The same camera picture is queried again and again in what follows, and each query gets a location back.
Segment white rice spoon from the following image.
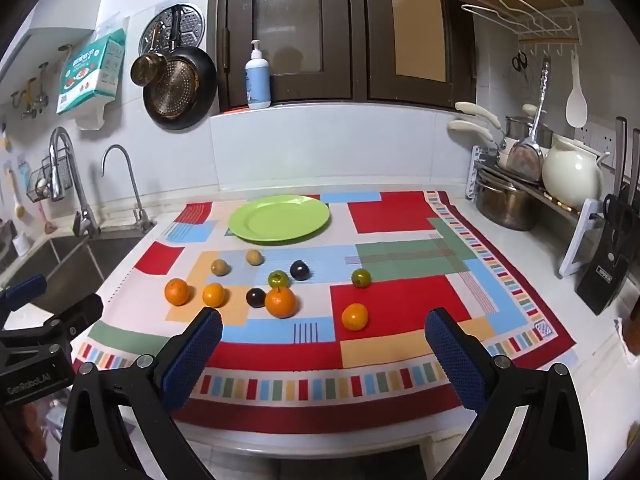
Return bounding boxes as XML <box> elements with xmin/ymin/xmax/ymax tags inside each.
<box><xmin>565</xmin><ymin>51</ymin><xmax>589</xmax><ymax>129</ymax></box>

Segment white ceramic jug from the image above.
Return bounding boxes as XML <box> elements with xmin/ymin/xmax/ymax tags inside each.
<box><xmin>542</xmin><ymin>135</ymin><xmax>612</xmax><ymax>211</ymax></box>

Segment blue pump bottle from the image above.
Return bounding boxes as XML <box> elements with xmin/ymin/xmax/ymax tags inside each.
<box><xmin>244</xmin><ymin>40</ymin><xmax>272</xmax><ymax>110</ymax></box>

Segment round perforated steel tray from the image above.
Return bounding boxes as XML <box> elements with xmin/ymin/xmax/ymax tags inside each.
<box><xmin>138</xmin><ymin>3</ymin><xmax>206</xmax><ymax>58</ymax></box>

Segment brown cabinet door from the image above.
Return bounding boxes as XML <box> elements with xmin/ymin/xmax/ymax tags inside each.
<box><xmin>360</xmin><ymin>0</ymin><xmax>477</xmax><ymax>109</ymax></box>
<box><xmin>216</xmin><ymin>0</ymin><xmax>362</xmax><ymax>109</ymax></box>

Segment thin gooseneck faucet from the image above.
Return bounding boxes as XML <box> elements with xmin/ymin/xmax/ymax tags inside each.
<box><xmin>101</xmin><ymin>144</ymin><xmax>157</xmax><ymax>234</ymax></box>

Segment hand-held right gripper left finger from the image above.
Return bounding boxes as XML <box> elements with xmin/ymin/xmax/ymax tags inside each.
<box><xmin>59</xmin><ymin>306</ymin><xmax>224</xmax><ymax>480</ymax></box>

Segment steel sink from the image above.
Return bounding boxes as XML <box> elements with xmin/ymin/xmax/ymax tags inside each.
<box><xmin>0</xmin><ymin>232</ymin><xmax>148</xmax><ymax>323</ymax></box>

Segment white wire hanging rack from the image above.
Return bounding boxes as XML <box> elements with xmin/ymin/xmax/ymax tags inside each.
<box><xmin>444</xmin><ymin>0</ymin><xmax>581</xmax><ymax>57</ymax></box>

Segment large orange with stem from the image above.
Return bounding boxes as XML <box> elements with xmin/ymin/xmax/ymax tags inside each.
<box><xmin>264</xmin><ymin>286</ymin><xmax>297</xmax><ymax>319</ymax></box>

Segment steel skimmer ladle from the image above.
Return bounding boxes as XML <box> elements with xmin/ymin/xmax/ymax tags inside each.
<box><xmin>509</xmin><ymin>57</ymin><xmax>552</xmax><ymax>184</ymax></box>

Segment green plate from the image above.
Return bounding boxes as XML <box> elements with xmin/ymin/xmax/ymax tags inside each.
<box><xmin>228</xmin><ymin>195</ymin><xmax>331</xmax><ymax>244</ymax></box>

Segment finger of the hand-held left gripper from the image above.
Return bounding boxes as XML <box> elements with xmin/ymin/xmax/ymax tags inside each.
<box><xmin>0</xmin><ymin>275</ymin><xmax>47</xmax><ymax>317</ymax></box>
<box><xmin>0</xmin><ymin>294</ymin><xmax>104</xmax><ymax>356</ymax></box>

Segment green and white box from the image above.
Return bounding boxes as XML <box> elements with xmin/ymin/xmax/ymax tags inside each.
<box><xmin>56</xmin><ymin>29</ymin><xmax>126</xmax><ymax>116</ymax></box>

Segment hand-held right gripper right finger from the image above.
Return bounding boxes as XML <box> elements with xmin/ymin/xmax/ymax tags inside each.
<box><xmin>424</xmin><ymin>307</ymin><xmax>591</xmax><ymax>480</ymax></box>

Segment small orange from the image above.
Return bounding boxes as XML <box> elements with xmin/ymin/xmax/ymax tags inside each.
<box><xmin>342</xmin><ymin>303</ymin><xmax>370</xmax><ymax>331</ymax></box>
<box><xmin>202</xmin><ymin>283</ymin><xmax>227</xmax><ymax>309</ymax></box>
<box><xmin>164</xmin><ymin>278</ymin><xmax>191</xmax><ymax>306</ymax></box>

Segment white dish rack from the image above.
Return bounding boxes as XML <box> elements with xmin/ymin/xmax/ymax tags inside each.
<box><xmin>466</xmin><ymin>145</ymin><xmax>607</xmax><ymax>279</ymax></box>

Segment wire sponge basket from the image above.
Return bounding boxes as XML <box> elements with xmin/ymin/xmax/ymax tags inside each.
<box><xmin>27</xmin><ymin>156</ymin><xmax>69</xmax><ymax>204</ymax></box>

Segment small copper saucepan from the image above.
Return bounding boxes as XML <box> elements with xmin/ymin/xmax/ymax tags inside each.
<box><xmin>131</xmin><ymin>24</ymin><xmax>169</xmax><ymax>87</ymax></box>

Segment black scissors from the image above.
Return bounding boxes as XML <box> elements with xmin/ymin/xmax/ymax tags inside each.
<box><xmin>511</xmin><ymin>51</ymin><xmax>530</xmax><ymax>87</ymax></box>

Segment dark frying pan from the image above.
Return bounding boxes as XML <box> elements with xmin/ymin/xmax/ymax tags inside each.
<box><xmin>143</xmin><ymin>46</ymin><xmax>218</xmax><ymax>131</ymax></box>

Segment black knife block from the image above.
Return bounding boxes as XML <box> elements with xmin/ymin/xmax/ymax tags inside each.
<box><xmin>575</xmin><ymin>192</ymin><xmax>640</xmax><ymax>316</ymax></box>

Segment large chrome faucet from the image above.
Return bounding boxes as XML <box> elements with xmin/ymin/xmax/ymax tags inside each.
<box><xmin>48</xmin><ymin>127</ymin><xmax>102</xmax><ymax>239</ymax></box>

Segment white box holder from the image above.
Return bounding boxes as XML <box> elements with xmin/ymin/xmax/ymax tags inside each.
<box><xmin>74</xmin><ymin>101</ymin><xmax>109</xmax><ymax>132</ymax></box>

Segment steel cooking pot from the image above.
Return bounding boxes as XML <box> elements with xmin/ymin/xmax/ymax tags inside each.
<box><xmin>473</xmin><ymin>170</ymin><xmax>540</xmax><ymax>232</ymax></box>

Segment white-handled pot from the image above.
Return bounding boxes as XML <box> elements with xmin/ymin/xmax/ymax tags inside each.
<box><xmin>447</xmin><ymin>101</ymin><xmax>553</xmax><ymax>171</ymax></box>

